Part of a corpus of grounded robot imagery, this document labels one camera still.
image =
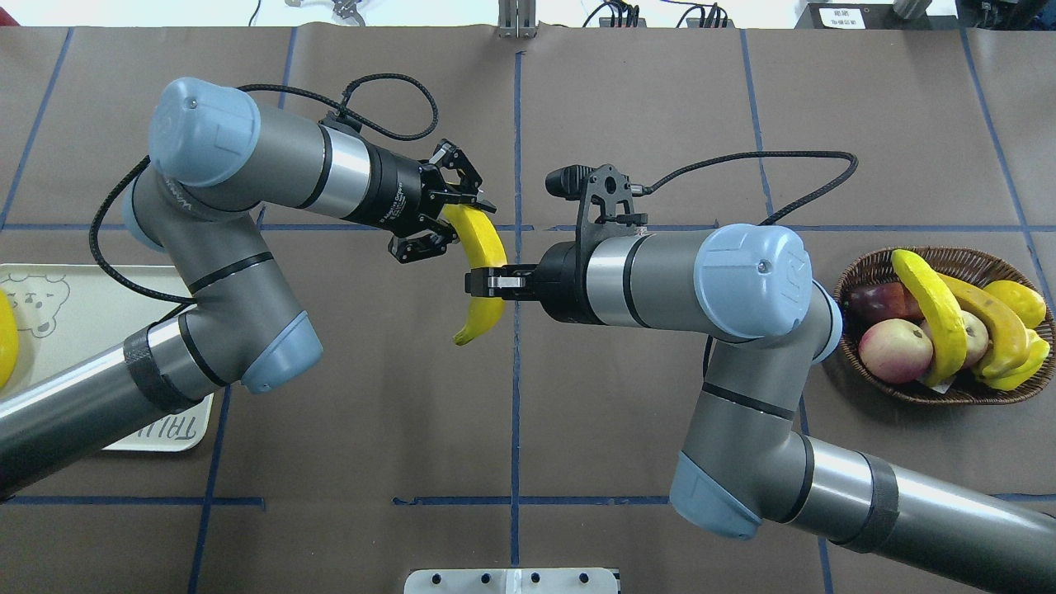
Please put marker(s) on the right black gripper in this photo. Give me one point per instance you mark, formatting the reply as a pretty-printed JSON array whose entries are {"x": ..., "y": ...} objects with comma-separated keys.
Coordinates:
[{"x": 561, "y": 282}]

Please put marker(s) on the black label box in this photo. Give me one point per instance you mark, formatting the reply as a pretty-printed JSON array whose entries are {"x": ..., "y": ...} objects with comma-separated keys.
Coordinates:
[{"x": 849, "y": 16}]

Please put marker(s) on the yellow banana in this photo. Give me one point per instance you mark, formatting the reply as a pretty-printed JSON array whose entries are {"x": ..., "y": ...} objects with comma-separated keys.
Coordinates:
[
  {"x": 1007, "y": 333},
  {"x": 940, "y": 309},
  {"x": 1030, "y": 308}
]

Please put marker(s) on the aluminium frame post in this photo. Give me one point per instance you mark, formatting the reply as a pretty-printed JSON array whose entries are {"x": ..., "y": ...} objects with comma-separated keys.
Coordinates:
[{"x": 517, "y": 19}]

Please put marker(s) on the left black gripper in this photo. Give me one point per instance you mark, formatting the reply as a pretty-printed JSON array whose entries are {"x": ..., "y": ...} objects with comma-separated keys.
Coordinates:
[{"x": 392, "y": 191}]

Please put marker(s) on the white garlic bulb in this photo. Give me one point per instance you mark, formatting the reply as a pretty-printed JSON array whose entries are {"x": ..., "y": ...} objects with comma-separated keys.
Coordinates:
[{"x": 978, "y": 340}]

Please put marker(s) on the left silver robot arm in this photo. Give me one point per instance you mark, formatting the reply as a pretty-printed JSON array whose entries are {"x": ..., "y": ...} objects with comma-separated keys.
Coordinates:
[{"x": 213, "y": 155}]

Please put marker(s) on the yellow banana back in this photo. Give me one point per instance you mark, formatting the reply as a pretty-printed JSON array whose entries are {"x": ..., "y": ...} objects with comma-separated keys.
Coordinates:
[{"x": 1030, "y": 308}]

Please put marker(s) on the yellow banana front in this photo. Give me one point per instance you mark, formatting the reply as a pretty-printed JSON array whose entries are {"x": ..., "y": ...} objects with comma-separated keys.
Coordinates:
[{"x": 940, "y": 309}]

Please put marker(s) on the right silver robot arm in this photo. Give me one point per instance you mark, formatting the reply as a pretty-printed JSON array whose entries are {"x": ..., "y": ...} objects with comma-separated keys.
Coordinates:
[{"x": 752, "y": 289}]

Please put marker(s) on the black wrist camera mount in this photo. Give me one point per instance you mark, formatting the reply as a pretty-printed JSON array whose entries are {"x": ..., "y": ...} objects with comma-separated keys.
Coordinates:
[{"x": 605, "y": 202}]

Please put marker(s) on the white pedestal base plate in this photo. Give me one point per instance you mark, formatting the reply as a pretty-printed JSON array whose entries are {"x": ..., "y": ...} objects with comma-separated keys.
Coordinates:
[{"x": 513, "y": 580}]

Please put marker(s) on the white bear tray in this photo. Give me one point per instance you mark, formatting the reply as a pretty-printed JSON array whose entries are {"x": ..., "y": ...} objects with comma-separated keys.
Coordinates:
[{"x": 65, "y": 314}]

